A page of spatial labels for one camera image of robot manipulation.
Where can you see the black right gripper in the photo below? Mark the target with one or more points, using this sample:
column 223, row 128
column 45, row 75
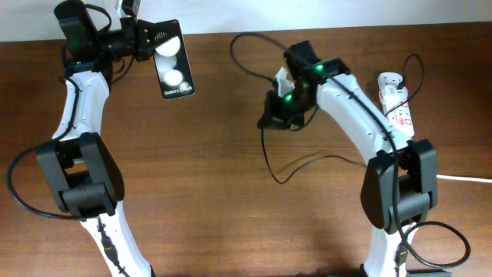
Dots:
column 271, row 118

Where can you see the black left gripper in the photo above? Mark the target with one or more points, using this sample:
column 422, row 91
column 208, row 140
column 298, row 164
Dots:
column 136, row 37

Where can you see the black smartphone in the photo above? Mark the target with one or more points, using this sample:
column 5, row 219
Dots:
column 173, row 69

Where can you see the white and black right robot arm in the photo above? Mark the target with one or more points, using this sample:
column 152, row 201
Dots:
column 400, row 182

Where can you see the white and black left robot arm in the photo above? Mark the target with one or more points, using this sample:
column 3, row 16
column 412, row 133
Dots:
column 83, row 177

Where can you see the white USB charger plug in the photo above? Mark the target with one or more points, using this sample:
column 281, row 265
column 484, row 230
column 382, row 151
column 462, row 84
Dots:
column 390, row 94

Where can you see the white power strip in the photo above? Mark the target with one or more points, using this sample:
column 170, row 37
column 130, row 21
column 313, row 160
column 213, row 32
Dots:
column 398, row 114

